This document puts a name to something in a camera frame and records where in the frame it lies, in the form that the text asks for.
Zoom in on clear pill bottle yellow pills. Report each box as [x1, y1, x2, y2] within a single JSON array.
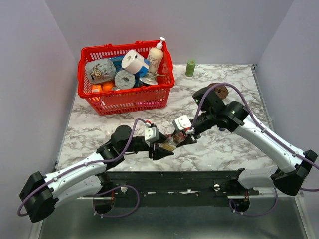
[[159, 132, 184, 151]]

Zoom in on grey toilet paper roll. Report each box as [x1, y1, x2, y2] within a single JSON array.
[[114, 70, 136, 90]]

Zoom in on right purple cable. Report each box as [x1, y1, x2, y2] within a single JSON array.
[[189, 83, 319, 216]]

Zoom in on blue package in basket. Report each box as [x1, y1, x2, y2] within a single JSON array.
[[110, 54, 149, 90]]

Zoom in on cream pump lotion bottle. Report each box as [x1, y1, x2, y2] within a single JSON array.
[[147, 37, 165, 73]]

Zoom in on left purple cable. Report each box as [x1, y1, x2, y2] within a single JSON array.
[[17, 118, 153, 217]]

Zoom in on purple cable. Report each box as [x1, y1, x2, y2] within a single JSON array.
[[189, 83, 319, 216], [17, 118, 153, 217]]

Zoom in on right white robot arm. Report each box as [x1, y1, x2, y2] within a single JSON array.
[[173, 87, 317, 196]]

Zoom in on orange small box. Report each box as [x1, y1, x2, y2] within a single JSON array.
[[92, 84, 103, 93]]

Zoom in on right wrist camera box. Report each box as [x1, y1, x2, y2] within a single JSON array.
[[172, 115, 195, 135]]

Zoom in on green lid of bottle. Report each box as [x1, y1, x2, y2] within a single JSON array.
[[185, 59, 196, 77]]

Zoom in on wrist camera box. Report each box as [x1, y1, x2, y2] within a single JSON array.
[[144, 126, 160, 144], [172, 115, 195, 135]]

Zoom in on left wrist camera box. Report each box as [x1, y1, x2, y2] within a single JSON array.
[[144, 126, 160, 144]]

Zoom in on silver tin can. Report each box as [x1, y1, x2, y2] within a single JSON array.
[[139, 72, 164, 86]]

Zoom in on beige jar brown lid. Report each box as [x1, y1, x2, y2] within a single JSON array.
[[214, 85, 229, 100]]

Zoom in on white toilet paper roll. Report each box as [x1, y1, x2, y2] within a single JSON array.
[[121, 49, 150, 77]]

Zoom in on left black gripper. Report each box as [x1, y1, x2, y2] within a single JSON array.
[[120, 130, 174, 161]]

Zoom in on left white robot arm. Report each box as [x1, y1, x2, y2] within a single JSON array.
[[18, 123, 173, 223]]

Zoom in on orange fruit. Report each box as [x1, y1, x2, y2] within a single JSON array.
[[102, 81, 115, 92]]

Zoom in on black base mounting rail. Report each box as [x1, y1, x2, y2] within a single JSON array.
[[93, 169, 259, 211]]

